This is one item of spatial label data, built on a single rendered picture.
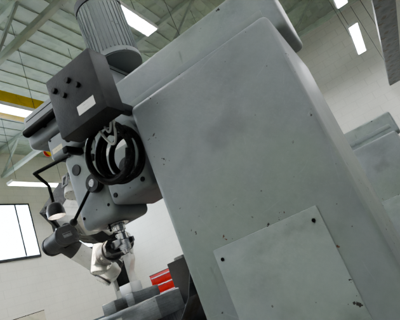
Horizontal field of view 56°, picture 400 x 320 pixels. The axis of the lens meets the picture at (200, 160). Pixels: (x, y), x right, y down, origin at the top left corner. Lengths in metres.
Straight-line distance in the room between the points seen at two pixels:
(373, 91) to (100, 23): 9.30
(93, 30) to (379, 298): 1.33
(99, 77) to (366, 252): 0.83
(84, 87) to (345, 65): 9.89
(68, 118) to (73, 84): 0.10
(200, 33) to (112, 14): 0.49
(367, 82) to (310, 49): 1.76
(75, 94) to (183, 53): 0.38
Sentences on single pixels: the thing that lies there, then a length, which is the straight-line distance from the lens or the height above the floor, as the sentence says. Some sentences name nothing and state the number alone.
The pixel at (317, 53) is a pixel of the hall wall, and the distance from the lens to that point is 11.06.
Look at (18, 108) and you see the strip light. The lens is 6.32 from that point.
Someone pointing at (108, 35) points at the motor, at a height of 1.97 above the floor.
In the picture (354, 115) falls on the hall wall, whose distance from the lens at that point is 10.43.
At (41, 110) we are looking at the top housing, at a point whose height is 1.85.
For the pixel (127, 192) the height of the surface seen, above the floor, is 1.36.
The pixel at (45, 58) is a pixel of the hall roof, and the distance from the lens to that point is 8.58.
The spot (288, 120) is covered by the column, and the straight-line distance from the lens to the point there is 0.97.
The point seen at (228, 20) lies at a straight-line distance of 1.27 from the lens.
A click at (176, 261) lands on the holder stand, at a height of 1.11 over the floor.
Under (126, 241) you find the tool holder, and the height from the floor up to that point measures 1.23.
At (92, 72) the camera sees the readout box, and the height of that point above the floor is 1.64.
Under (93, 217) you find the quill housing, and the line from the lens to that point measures 1.48.
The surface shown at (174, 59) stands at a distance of 1.32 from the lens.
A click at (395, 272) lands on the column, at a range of 0.93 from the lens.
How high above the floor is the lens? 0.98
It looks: 17 degrees up
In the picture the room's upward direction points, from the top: 22 degrees counter-clockwise
